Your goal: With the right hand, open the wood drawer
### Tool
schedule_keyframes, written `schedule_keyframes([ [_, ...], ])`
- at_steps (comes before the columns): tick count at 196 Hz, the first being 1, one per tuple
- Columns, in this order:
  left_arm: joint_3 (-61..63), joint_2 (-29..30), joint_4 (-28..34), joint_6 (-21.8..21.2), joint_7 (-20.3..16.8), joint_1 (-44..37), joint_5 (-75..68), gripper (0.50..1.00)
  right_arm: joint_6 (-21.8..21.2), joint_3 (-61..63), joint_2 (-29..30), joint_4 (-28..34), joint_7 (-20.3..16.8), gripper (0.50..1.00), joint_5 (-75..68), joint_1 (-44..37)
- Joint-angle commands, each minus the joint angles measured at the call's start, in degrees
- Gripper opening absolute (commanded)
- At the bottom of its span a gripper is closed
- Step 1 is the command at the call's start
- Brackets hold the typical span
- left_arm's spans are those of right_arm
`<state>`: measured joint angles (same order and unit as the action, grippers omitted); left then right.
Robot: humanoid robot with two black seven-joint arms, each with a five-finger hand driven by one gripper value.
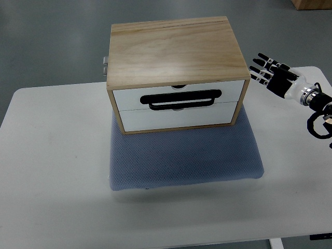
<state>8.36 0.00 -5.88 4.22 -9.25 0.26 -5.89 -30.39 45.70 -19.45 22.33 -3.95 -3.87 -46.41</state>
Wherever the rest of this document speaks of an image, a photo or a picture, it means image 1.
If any wooden drawer cabinet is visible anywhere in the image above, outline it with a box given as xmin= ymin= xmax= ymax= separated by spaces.
xmin=106 ymin=17 xmax=250 ymax=134

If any white table leg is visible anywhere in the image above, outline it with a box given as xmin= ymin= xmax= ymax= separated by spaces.
xmin=269 ymin=238 xmax=284 ymax=249

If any black table control panel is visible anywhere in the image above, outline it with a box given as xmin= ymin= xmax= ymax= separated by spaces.
xmin=309 ymin=233 xmax=332 ymax=241

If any white drawer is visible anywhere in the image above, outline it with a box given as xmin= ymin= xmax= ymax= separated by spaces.
xmin=113 ymin=80 xmax=244 ymax=111
xmin=120 ymin=102 xmax=237 ymax=132

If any wooden box corner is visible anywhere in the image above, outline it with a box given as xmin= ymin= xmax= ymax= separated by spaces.
xmin=291 ymin=0 xmax=332 ymax=10

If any silver metal clamp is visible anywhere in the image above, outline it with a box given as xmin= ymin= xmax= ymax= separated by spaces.
xmin=103 ymin=56 xmax=108 ymax=76

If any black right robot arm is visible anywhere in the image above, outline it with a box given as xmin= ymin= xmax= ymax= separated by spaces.
xmin=300 ymin=82 xmax=331 ymax=140

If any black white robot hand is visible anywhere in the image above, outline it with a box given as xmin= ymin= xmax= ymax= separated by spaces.
xmin=250 ymin=53 xmax=319 ymax=105

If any blue mesh cushion mat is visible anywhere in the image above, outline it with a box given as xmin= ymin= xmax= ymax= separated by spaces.
xmin=109 ymin=109 xmax=264 ymax=191

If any black drawer handle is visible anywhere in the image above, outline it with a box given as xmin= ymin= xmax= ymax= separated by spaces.
xmin=140 ymin=89 xmax=222 ymax=111

